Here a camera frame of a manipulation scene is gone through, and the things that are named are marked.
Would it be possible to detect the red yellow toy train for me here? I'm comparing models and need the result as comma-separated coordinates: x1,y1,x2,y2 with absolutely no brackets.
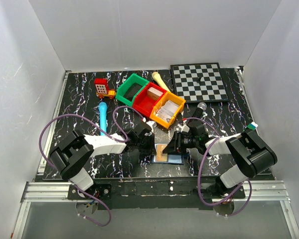
94,78,116,100

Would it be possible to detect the cream toy microphone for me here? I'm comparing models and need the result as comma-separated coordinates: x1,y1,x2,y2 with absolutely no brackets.
151,72,170,92

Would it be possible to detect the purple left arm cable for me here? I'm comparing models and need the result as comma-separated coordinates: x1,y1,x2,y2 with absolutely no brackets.
38,106,147,227

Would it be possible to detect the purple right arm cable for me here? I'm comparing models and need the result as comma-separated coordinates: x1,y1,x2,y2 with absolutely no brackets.
184,117,252,217

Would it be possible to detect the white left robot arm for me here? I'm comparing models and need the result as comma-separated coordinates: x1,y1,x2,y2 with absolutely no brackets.
49,122,156,191

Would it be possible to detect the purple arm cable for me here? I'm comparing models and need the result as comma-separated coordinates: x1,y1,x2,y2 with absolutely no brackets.
184,117,252,217
38,106,147,227

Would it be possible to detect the red plastic bin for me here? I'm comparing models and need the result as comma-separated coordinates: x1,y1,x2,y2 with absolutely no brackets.
133,82,166,118

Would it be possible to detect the black silver microphone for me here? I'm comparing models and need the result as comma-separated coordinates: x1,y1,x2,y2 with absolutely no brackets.
192,102,207,120

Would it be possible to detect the navy blue card holder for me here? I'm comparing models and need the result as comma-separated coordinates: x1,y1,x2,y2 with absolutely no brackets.
151,144,184,165

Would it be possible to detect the blue toy microphone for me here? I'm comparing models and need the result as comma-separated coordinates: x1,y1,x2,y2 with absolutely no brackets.
98,102,107,135

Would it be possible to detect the green lego brick stack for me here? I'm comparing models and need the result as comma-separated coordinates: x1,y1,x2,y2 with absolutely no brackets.
245,122,258,130

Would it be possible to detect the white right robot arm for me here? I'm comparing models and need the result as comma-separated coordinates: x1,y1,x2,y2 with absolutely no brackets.
162,117,278,197

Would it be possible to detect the white cards stack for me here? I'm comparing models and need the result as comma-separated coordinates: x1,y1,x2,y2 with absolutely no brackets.
155,100,179,122

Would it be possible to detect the black white chessboard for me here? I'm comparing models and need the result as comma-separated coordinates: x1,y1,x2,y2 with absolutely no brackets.
170,62,229,103

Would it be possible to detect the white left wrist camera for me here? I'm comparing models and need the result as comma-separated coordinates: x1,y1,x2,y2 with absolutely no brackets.
144,120,156,131

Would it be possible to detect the yellow plastic bin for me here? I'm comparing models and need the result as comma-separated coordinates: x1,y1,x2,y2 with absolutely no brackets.
149,92,186,129

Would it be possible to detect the green plastic bin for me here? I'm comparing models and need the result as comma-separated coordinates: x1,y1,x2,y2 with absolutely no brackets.
116,73,149,107

